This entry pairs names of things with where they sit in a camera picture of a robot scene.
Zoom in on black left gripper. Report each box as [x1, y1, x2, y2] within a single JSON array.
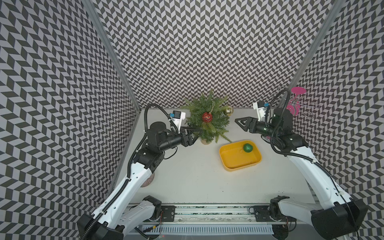
[[158, 125, 203, 152]]

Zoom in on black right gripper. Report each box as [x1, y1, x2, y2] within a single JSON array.
[[234, 116, 280, 138]]

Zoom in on red faceted ball ornament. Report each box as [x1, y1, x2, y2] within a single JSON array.
[[202, 112, 213, 123]]

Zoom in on gold shiny ball ornament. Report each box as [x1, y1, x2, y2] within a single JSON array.
[[224, 106, 234, 117]]

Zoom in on small green christmas tree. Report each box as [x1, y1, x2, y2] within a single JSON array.
[[181, 91, 231, 145]]

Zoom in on green glitter ball ornament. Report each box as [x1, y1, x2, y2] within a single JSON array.
[[243, 144, 253, 153]]

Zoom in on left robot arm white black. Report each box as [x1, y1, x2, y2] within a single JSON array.
[[77, 122, 202, 240]]

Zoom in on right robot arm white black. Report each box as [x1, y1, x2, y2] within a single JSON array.
[[235, 108, 368, 240]]

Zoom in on yellow plastic tray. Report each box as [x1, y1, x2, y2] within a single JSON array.
[[219, 140, 262, 172]]

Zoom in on pink plastic wine glass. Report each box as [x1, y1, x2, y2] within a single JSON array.
[[287, 87, 307, 117]]

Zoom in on pink patterned small plate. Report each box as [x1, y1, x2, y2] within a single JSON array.
[[141, 173, 155, 188]]

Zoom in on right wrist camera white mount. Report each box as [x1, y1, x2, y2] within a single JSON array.
[[253, 101, 269, 122]]

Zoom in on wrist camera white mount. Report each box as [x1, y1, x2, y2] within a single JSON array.
[[253, 101, 269, 122], [170, 110, 186, 133]]

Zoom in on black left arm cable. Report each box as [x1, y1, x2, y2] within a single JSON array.
[[143, 103, 179, 136]]

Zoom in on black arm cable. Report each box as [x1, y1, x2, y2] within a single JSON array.
[[265, 89, 361, 238], [143, 103, 179, 136]]

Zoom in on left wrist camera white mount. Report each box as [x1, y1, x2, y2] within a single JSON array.
[[170, 110, 186, 133]]

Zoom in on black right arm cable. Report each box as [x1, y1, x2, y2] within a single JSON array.
[[265, 89, 361, 238]]

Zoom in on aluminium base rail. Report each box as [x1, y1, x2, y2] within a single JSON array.
[[130, 204, 319, 237]]

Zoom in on right aluminium corner post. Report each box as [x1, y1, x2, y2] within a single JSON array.
[[288, 0, 346, 89]]

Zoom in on aluminium corner post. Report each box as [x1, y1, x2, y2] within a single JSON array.
[[82, 0, 141, 111], [288, 0, 346, 89]]

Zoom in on left aluminium corner post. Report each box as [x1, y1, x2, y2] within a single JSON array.
[[82, 0, 141, 111]]

